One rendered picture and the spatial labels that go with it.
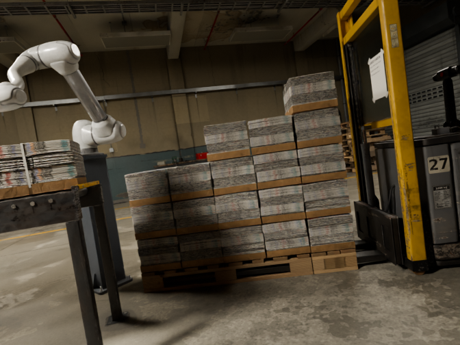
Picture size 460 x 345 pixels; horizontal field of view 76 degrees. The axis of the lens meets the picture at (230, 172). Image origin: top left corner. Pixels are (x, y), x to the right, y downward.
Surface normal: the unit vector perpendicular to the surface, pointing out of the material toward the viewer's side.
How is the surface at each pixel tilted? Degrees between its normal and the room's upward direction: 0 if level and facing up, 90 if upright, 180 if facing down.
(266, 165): 90
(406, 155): 90
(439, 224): 90
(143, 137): 90
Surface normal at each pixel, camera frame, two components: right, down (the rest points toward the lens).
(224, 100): 0.23, 0.02
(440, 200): -0.07, 0.06
